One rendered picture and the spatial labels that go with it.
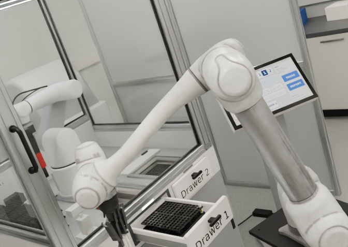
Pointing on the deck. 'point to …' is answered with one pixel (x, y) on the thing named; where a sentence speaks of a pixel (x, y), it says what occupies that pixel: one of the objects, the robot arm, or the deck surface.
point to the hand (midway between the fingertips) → (124, 243)
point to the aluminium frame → (203, 135)
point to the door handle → (26, 148)
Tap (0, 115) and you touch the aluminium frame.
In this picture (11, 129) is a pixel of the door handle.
